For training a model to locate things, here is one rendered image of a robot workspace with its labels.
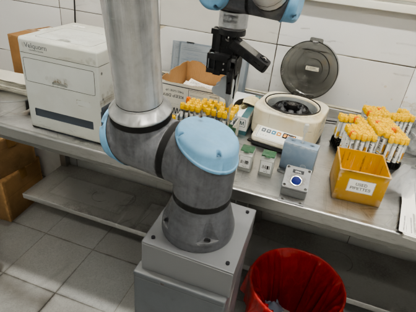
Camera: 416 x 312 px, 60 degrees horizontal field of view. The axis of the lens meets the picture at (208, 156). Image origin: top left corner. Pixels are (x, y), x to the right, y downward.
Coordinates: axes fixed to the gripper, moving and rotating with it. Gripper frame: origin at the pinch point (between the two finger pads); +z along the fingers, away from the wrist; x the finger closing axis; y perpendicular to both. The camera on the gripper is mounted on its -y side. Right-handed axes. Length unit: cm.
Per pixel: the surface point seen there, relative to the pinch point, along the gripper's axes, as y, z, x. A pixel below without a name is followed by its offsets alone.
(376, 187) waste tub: -43.6, 14.0, 2.7
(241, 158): -5.8, 16.2, 1.1
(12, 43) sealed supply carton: 104, 6, -29
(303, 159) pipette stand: -23.3, 14.6, -4.0
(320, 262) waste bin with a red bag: -40, 65, -18
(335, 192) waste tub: -33.9, 18.6, 3.4
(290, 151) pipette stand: -19.0, 13.3, -4.7
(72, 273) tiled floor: 69, 108, -6
